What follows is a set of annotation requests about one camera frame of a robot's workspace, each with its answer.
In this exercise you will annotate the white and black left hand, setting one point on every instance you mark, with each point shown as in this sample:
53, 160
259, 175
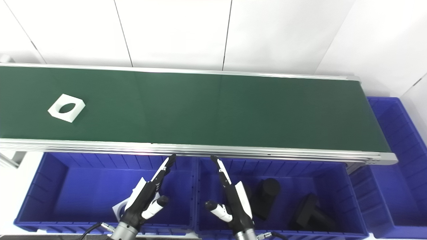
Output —
145, 199

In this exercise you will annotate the white and black right hand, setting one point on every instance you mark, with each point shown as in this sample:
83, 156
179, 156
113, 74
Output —
237, 206

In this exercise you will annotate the white square part with hole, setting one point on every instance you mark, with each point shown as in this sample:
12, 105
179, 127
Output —
116, 210
75, 105

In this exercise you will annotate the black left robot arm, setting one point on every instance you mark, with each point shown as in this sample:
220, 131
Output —
123, 233

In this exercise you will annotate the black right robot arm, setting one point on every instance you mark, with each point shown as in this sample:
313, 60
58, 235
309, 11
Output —
245, 236

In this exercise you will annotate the black cylinder part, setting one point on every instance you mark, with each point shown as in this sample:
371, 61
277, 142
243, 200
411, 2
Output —
267, 196

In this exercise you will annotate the blue bin with black parts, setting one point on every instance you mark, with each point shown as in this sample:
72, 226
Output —
287, 180

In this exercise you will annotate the blue bin with white parts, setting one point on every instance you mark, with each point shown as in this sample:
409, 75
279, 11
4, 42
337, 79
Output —
83, 193

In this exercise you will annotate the black T-shaped part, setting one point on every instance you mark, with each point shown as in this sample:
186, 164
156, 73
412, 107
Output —
308, 213

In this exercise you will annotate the aluminium conveyor support leg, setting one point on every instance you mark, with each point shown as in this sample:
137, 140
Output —
11, 159

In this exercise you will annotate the empty blue plastic bin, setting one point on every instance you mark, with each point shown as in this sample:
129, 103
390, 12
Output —
397, 186

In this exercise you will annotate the green conveyor with aluminium frame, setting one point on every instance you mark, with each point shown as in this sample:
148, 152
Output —
200, 110

